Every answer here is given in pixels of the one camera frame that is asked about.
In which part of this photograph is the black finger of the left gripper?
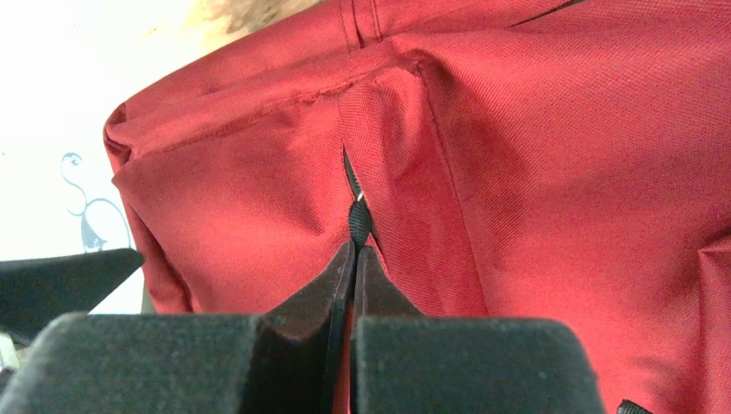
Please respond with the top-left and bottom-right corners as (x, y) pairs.
(1, 248), (144, 337)

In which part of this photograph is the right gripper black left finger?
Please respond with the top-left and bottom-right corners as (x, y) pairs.
(1, 244), (355, 413)

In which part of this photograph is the red fabric backpack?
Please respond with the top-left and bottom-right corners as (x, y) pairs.
(103, 1), (730, 413)

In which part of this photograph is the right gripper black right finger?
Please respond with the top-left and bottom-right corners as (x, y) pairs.
(350, 247), (604, 413)

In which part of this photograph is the light blue cat notebook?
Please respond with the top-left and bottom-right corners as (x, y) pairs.
(0, 131), (151, 317)

